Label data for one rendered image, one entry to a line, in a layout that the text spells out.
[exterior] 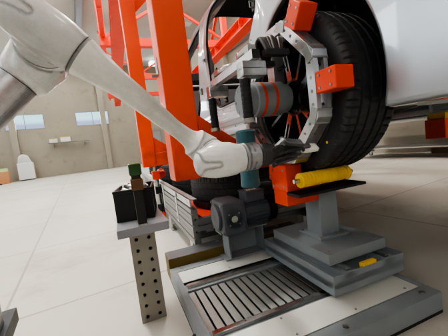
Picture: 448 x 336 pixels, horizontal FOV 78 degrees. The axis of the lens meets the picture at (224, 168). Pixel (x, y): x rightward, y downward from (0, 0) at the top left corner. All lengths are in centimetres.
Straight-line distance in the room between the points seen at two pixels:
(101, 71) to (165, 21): 91
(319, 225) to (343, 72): 67
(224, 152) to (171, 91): 76
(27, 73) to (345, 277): 118
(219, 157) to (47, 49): 48
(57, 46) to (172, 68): 87
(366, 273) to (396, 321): 18
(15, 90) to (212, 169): 54
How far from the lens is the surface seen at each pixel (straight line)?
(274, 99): 113
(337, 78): 93
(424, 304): 126
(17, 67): 89
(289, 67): 130
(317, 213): 131
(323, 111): 100
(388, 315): 114
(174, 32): 161
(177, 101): 150
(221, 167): 81
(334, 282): 114
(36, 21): 76
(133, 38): 364
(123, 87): 76
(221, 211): 136
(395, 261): 135
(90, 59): 75
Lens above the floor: 69
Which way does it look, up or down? 5 degrees down
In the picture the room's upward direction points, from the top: 7 degrees counter-clockwise
